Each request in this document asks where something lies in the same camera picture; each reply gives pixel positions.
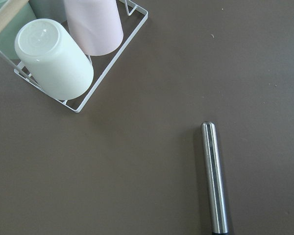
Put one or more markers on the steel muddler black tip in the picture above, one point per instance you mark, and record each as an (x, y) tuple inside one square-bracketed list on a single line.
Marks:
[(217, 203)]

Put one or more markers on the white wire cup rack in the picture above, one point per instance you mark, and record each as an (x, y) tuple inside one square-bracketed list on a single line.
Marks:
[(133, 16)]

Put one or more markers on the grey upturned cup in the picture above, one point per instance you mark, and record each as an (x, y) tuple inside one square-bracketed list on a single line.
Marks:
[(49, 9)]

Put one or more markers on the white upturned cup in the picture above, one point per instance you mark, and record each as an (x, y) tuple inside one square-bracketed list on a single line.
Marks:
[(54, 59)]

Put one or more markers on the green upturned cup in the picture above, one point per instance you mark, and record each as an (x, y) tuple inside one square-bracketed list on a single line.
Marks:
[(8, 35)]

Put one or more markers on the pink upturned cup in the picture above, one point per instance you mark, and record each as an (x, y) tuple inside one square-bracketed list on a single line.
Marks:
[(95, 25)]

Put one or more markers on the wooden rack handle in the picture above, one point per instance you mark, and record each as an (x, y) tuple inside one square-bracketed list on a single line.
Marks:
[(9, 10)]

